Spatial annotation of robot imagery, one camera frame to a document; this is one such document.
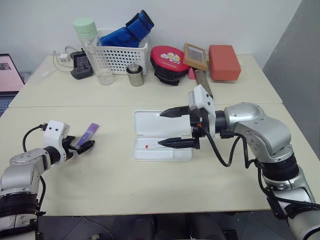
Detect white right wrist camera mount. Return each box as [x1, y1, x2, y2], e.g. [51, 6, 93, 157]
[187, 84, 217, 140]

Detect white plastic pencil case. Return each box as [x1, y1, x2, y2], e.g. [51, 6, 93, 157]
[131, 109, 194, 162]

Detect silver metal cylinder cup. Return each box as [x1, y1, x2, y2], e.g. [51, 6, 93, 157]
[125, 63, 146, 87]

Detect red black round case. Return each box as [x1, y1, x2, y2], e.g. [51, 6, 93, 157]
[149, 45, 188, 87]

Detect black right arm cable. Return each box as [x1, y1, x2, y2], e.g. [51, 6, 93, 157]
[200, 124, 253, 170]

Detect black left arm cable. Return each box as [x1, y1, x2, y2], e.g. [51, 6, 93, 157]
[22, 122, 48, 153]

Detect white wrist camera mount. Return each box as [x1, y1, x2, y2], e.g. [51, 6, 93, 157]
[187, 84, 217, 140]
[42, 120, 70, 165]

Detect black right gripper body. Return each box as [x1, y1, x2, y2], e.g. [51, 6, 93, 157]
[188, 107, 209, 151]

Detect brown rectangular block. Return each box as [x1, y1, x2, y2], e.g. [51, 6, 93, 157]
[195, 69, 215, 100]

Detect blue fabric bag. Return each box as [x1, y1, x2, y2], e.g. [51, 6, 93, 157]
[99, 9, 156, 49]

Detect thin white charger cable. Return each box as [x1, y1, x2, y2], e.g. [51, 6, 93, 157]
[52, 45, 76, 74]

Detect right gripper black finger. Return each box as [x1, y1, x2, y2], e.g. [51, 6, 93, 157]
[159, 105, 191, 119]
[157, 137, 196, 150]

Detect white perforated plastic basket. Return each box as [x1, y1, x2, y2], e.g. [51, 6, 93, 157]
[86, 27, 151, 76]

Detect purple packet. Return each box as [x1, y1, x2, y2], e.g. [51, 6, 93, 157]
[75, 123, 100, 149]

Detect black handheld controller device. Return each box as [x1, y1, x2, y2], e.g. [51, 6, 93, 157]
[70, 50, 94, 81]

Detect clear bottle with green lid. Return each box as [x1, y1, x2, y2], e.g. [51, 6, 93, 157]
[72, 17, 115, 87]

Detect small pink block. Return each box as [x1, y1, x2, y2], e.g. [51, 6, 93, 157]
[187, 67, 198, 81]

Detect wooden picture frame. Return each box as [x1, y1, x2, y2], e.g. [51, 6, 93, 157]
[182, 42, 209, 72]

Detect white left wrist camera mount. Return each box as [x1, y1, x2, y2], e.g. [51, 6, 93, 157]
[42, 120, 70, 165]

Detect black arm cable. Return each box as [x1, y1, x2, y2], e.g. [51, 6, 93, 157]
[22, 122, 48, 153]
[200, 124, 253, 170]

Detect orange red rectangular box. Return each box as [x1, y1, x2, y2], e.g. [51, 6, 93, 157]
[208, 44, 242, 82]

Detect open laptop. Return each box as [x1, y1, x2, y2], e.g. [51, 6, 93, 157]
[0, 53, 26, 119]

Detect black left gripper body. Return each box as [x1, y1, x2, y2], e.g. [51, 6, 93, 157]
[61, 136, 79, 163]

